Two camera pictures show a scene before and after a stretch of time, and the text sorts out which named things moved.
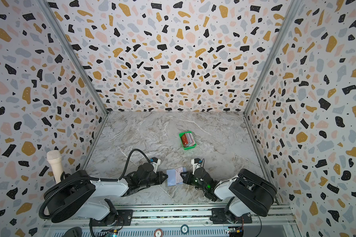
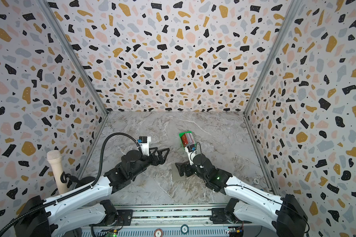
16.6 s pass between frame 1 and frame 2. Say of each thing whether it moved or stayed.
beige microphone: stayed
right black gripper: moved
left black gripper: moved
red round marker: stayed
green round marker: stayed
